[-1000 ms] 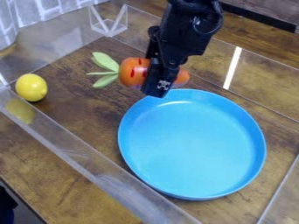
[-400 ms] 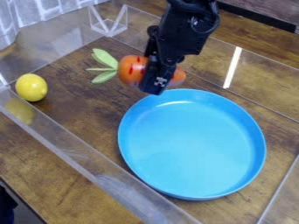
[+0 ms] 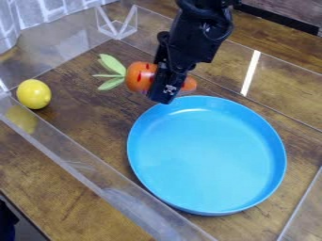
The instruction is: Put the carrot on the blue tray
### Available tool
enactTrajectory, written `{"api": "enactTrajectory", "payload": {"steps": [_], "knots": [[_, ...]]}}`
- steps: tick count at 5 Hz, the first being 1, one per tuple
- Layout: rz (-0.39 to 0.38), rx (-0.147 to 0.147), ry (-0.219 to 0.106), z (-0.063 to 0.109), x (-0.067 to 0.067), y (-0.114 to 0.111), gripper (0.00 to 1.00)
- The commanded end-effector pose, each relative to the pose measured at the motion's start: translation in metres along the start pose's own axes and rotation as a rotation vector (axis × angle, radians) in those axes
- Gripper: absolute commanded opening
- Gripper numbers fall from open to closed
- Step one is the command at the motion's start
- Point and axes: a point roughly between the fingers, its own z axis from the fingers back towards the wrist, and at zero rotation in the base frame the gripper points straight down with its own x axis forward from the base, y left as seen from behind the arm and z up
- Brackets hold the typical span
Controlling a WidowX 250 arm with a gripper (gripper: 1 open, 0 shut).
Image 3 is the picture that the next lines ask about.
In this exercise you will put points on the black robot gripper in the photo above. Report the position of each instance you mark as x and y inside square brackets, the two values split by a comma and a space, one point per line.
[191, 42]

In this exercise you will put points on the clear acrylic front barrier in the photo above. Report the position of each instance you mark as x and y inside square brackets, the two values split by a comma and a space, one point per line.
[154, 216]

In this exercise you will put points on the clear acrylic back barrier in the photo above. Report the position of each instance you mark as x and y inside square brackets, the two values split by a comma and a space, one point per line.
[271, 82]

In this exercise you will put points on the clear acrylic corner bracket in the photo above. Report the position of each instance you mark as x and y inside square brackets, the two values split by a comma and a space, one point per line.
[114, 28]

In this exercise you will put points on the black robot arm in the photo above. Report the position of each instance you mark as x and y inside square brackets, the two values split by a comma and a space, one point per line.
[202, 5]

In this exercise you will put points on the clear acrylic barrier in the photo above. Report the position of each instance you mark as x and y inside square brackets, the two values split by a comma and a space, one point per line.
[271, 82]
[154, 216]

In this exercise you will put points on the orange toy carrot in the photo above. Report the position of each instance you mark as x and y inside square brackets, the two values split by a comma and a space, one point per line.
[136, 76]

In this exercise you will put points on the blue round plastic tray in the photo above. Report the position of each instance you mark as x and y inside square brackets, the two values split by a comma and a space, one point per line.
[207, 155]

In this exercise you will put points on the yellow toy lemon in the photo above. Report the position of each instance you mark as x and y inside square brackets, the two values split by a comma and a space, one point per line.
[33, 94]

